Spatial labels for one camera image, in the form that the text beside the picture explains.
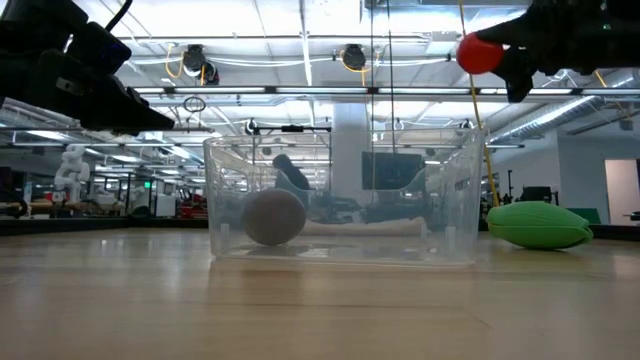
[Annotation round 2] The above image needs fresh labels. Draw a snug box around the clear plastic tupperware container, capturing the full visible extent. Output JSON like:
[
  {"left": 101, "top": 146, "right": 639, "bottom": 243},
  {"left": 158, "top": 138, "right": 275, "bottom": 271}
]
[{"left": 202, "top": 128, "right": 486, "bottom": 266}]

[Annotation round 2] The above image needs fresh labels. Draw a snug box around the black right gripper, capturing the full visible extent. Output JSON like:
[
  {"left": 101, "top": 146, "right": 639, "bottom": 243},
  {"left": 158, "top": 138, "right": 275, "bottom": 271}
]
[{"left": 474, "top": 0, "right": 599, "bottom": 104}]

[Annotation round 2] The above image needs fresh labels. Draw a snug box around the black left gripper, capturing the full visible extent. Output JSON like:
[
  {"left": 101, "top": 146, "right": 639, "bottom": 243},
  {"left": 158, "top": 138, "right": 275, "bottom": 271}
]
[{"left": 0, "top": 0, "right": 176, "bottom": 134}]

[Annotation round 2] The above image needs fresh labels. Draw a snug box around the brown toy kiwi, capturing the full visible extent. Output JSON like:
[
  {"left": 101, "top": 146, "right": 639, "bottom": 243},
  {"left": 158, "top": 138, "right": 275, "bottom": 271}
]
[{"left": 241, "top": 187, "right": 308, "bottom": 247}]

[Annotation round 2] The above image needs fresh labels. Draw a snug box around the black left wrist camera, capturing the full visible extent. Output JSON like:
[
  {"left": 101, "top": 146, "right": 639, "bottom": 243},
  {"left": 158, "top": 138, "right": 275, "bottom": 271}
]
[{"left": 66, "top": 20, "right": 133, "bottom": 76}]

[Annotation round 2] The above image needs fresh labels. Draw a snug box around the black wall monitor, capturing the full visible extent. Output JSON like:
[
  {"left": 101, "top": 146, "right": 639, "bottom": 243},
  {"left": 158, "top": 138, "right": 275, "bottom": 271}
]
[{"left": 361, "top": 151, "right": 427, "bottom": 192}]

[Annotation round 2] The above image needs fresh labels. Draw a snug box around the black ceiling cable reel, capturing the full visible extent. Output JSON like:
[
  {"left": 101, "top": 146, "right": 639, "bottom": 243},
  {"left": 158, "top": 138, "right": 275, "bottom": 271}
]
[
  {"left": 340, "top": 43, "right": 369, "bottom": 73},
  {"left": 181, "top": 43, "right": 221, "bottom": 86}
]

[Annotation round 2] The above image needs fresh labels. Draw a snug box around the green box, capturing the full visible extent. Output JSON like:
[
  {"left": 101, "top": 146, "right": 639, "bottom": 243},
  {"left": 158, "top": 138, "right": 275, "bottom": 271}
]
[{"left": 567, "top": 207, "right": 603, "bottom": 225}]

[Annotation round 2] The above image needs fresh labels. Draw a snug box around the green ribbed toy vegetable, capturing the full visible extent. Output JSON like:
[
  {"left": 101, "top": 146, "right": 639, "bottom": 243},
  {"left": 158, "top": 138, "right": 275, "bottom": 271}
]
[{"left": 486, "top": 200, "right": 595, "bottom": 250}]

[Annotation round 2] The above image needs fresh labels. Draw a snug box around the yellow cable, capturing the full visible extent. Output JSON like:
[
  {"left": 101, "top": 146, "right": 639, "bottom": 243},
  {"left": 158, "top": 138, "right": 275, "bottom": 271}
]
[{"left": 457, "top": 0, "right": 501, "bottom": 208}]

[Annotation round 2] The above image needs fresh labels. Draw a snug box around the red toy tomato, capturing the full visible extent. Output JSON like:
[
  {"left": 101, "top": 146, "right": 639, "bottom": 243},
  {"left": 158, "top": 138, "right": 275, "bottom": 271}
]
[{"left": 455, "top": 31, "right": 505, "bottom": 76}]

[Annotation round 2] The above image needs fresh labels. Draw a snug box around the black equipment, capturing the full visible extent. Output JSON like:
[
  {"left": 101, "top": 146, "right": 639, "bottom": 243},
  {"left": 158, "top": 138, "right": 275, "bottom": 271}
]
[{"left": 519, "top": 185, "right": 560, "bottom": 206}]

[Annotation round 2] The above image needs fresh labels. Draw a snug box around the pink folded cloth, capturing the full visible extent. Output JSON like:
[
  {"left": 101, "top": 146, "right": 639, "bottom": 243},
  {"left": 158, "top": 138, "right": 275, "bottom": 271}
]
[{"left": 299, "top": 217, "right": 426, "bottom": 238}]

